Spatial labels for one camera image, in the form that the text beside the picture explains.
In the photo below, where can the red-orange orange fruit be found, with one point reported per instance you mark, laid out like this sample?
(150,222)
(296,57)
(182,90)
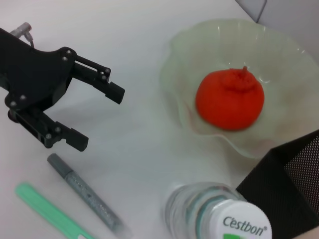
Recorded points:
(224,104)

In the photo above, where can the grey marker pen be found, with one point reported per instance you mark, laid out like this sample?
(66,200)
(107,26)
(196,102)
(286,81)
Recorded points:
(79,184)

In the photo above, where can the black mesh pen holder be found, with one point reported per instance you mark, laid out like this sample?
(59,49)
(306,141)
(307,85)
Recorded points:
(274,179)

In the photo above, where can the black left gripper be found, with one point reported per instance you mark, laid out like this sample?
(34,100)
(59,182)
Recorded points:
(35,74)

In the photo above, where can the pale green wavy glass plate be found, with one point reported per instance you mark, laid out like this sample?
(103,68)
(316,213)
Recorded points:
(199,49)

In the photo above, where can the clear water bottle green label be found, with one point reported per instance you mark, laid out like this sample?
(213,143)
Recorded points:
(239,219)

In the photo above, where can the mint green pen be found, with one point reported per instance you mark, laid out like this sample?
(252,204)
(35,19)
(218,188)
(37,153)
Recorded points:
(42,206)

